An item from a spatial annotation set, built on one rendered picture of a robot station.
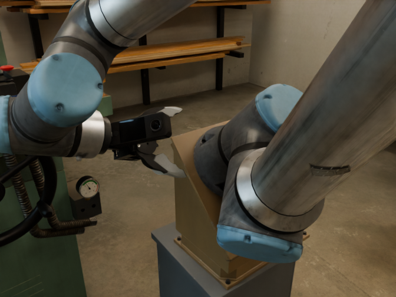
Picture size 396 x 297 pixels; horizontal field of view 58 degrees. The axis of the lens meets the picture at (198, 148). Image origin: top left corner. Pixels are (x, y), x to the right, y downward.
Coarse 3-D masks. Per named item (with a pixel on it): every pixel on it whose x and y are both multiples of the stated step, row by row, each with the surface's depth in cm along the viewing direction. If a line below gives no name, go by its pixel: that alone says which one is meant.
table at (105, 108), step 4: (104, 96) 106; (108, 96) 106; (104, 100) 105; (108, 100) 106; (100, 104) 105; (104, 104) 106; (108, 104) 107; (100, 108) 105; (104, 108) 106; (108, 108) 107; (112, 108) 108; (100, 112) 106; (104, 112) 107; (108, 112) 108; (112, 112) 108; (104, 116) 107; (0, 156) 82
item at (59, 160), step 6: (18, 156) 94; (24, 156) 95; (54, 156) 101; (0, 162) 92; (18, 162) 95; (54, 162) 102; (60, 162) 103; (0, 168) 92; (6, 168) 93; (24, 168) 96; (60, 168) 103; (0, 174) 93; (24, 174) 97; (30, 174) 98; (42, 174) 100; (24, 180) 98; (6, 186) 95
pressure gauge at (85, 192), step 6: (78, 180) 104; (84, 180) 103; (90, 180) 104; (96, 180) 105; (78, 186) 103; (84, 186) 103; (90, 186) 105; (96, 186) 106; (78, 192) 104; (84, 192) 104; (90, 192) 105; (96, 192) 106
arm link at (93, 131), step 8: (96, 112) 64; (88, 120) 61; (96, 120) 62; (88, 128) 61; (96, 128) 62; (104, 128) 63; (88, 136) 61; (96, 136) 62; (80, 144) 61; (88, 144) 62; (96, 144) 62; (80, 152) 62; (88, 152) 63; (96, 152) 64; (80, 160) 63
